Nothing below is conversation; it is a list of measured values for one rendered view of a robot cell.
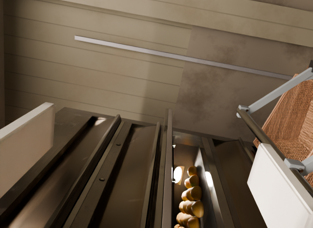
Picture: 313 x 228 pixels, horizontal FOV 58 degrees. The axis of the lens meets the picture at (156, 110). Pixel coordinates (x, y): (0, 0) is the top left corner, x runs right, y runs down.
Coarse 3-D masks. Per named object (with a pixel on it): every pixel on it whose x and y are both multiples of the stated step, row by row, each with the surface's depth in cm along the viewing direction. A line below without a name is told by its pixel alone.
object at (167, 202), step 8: (168, 112) 169; (168, 120) 154; (168, 128) 141; (168, 136) 131; (168, 144) 122; (168, 152) 114; (168, 160) 107; (168, 168) 101; (168, 176) 96; (168, 184) 91; (168, 192) 86; (168, 200) 82; (168, 208) 78; (168, 216) 75; (168, 224) 72
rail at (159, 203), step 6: (162, 144) 122; (162, 150) 116; (162, 156) 111; (162, 162) 106; (162, 168) 101; (162, 174) 97; (162, 180) 93; (162, 186) 90; (162, 192) 86; (156, 198) 84; (162, 198) 83; (156, 204) 81; (162, 204) 81; (156, 210) 78; (162, 210) 78; (156, 216) 75; (156, 222) 73
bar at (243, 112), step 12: (312, 60) 105; (312, 72) 104; (288, 84) 106; (276, 96) 108; (240, 108) 109; (252, 108) 110; (252, 120) 96; (252, 132) 90; (264, 132) 85; (312, 156) 65; (300, 168) 63; (312, 168) 64; (300, 180) 58; (312, 192) 54
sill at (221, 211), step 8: (200, 144) 178; (208, 144) 170; (208, 152) 158; (208, 160) 148; (208, 168) 142; (216, 168) 141; (208, 176) 138; (216, 176) 133; (208, 184) 135; (216, 184) 126; (216, 192) 120; (216, 200) 116; (224, 200) 114; (216, 208) 113; (224, 208) 109; (216, 216) 111; (224, 216) 104; (224, 224) 100; (232, 224) 101
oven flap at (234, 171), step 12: (216, 144) 179; (228, 144) 176; (240, 144) 172; (228, 156) 161; (240, 156) 158; (228, 168) 148; (240, 168) 146; (228, 180) 137; (240, 180) 135; (240, 192) 126; (240, 204) 118; (252, 204) 117; (240, 216) 111; (252, 216) 110
